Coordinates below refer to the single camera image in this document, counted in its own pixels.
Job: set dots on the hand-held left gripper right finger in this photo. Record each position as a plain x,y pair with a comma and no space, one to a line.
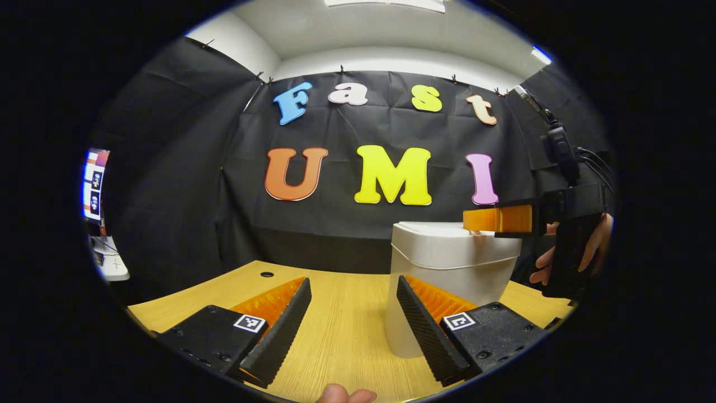
422,336

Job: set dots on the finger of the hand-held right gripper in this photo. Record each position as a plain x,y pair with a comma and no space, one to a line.
538,219

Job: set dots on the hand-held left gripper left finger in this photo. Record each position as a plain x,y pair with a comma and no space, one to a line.
285,330

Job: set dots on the white desktop garbage bin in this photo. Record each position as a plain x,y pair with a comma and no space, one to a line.
447,268

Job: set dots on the white garbage bin lid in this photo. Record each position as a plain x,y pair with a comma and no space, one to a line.
436,229

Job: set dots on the wooden desktop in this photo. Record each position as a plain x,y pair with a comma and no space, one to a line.
347,324

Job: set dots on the black backdrop cloth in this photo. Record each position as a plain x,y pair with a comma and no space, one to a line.
224,212

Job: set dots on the small ceiling light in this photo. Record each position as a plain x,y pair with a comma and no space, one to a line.
541,55

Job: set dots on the white side table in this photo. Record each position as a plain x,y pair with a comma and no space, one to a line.
114,268

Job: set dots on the black keyboard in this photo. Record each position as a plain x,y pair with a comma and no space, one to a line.
98,258

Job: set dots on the computer monitor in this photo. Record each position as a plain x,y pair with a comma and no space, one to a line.
95,184

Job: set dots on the long ceiling light panel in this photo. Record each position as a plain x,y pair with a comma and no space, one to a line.
386,4

